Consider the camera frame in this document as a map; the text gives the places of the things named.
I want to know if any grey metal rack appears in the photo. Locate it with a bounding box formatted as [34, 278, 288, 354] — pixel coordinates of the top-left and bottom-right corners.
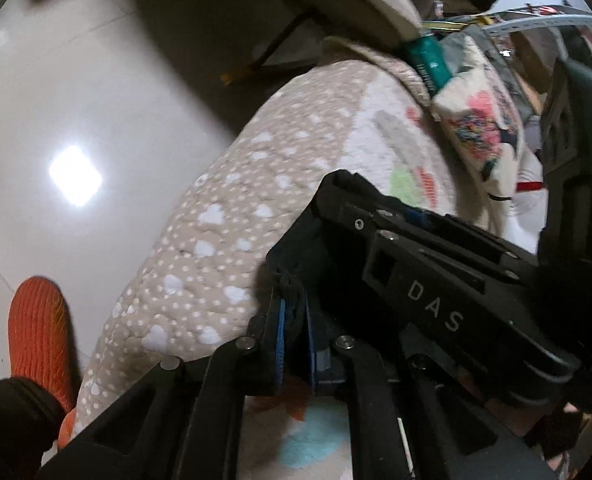
[476, 6, 592, 38]

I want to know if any person's orange sock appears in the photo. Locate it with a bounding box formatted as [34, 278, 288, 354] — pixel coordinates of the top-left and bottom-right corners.
[7, 275, 79, 450]

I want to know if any white printed pillow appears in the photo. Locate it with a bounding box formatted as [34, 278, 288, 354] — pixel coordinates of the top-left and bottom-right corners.
[430, 35, 547, 233]

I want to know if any black folding stand leg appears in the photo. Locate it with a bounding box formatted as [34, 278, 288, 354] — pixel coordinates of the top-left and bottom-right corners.
[220, 9, 328, 86]

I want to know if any beige dotted printed blanket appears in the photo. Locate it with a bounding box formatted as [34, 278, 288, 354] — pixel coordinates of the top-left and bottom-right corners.
[75, 35, 547, 480]

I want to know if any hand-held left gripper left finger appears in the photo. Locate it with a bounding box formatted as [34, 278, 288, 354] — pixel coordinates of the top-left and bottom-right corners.
[38, 297, 292, 480]

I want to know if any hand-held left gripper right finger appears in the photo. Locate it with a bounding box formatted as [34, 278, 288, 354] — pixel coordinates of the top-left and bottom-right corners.
[302, 304, 559, 480]

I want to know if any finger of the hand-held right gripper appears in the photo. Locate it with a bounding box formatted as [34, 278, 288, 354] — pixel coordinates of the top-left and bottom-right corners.
[360, 231, 592, 391]
[333, 199, 544, 288]

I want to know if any person's black trouser leg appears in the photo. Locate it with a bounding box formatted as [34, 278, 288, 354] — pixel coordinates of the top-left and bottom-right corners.
[0, 377, 68, 480]

